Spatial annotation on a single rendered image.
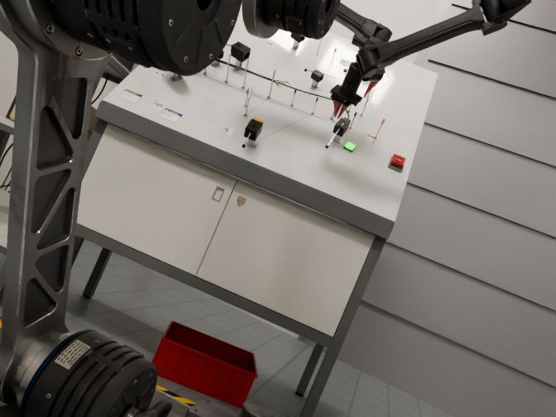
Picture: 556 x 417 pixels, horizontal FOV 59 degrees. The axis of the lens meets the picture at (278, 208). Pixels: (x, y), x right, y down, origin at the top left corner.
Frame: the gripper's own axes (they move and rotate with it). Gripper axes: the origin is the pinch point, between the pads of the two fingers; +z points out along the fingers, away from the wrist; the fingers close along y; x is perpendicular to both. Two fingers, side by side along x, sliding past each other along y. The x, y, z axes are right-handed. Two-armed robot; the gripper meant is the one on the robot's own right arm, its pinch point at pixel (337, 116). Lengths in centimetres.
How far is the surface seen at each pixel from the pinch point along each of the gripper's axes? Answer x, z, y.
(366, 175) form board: -5.8, 19.6, -18.2
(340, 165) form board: -3.7, 20.0, -8.0
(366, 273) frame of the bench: 19, 39, -37
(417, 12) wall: -242, 24, 26
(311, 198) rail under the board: 16.0, 25.4, -6.7
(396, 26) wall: -232, 36, 34
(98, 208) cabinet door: 48, 56, 61
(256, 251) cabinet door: 32, 47, 1
